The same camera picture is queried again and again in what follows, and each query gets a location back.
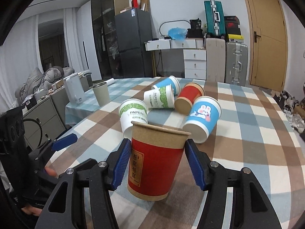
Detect green white paper cup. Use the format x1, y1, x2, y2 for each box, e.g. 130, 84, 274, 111
143, 84, 174, 109
118, 98, 148, 139

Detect black refrigerator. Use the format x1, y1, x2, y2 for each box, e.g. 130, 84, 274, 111
115, 8, 153, 78

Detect cardboard box on fridge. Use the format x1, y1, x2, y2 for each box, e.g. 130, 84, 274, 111
140, 0, 150, 12

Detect oval mirror frame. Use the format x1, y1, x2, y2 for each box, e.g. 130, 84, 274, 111
158, 19, 190, 38

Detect red box on fridge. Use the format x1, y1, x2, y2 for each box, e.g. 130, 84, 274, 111
131, 0, 139, 8

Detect green white paper cup rear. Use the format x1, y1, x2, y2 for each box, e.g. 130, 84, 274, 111
143, 84, 174, 109

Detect green white paper cup front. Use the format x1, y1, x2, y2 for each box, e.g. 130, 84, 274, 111
118, 98, 148, 139

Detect grey upright tumbler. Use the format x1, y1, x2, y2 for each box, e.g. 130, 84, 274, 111
92, 82, 110, 106

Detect wooden door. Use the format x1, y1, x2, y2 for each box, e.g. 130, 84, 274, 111
245, 0, 287, 92

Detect blue plastic bag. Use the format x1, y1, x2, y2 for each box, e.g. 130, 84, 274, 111
168, 27, 187, 40

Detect black bag on desk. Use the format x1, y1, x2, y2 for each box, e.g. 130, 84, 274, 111
186, 18, 204, 38

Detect stacked shoe boxes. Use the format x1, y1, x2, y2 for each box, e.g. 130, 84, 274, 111
224, 15, 241, 42

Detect grey drawer cabinet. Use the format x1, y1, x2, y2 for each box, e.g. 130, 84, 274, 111
23, 96, 66, 149

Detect red kraft paper cup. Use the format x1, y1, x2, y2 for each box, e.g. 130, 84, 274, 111
174, 82, 205, 115
127, 121, 191, 201

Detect black cable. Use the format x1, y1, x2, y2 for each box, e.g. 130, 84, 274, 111
23, 118, 44, 146

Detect blue paper cup rear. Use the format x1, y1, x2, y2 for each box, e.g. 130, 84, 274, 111
152, 76, 181, 96

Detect white appliance jug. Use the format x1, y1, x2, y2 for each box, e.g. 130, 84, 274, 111
63, 73, 85, 104

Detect dark glass cabinet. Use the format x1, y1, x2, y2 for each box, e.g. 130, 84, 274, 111
91, 0, 129, 79

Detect blue bunny paper cup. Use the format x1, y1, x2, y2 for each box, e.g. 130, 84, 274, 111
182, 96, 222, 144

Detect teal suitcase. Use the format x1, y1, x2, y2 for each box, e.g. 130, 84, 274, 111
204, 0, 226, 39

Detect white drawer desk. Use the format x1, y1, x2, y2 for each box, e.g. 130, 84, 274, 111
145, 38, 207, 80

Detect grey clothes pile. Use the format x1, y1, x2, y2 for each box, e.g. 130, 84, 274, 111
15, 66, 75, 104

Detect beige suitcase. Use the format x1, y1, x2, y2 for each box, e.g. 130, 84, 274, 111
206, 38, 226, 83

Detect person's hand holding gripper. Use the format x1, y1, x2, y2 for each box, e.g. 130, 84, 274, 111
21, 166, 58, 217

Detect silver aluminium suitcase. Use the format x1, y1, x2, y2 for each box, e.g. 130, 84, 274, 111
225, 42, 248, 86

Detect white sneakers on floor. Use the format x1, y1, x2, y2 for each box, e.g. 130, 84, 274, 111
273, 90, 304, 134

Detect checkered tablecloth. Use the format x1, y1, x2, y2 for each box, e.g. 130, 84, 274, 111
49, 77, 304, 228

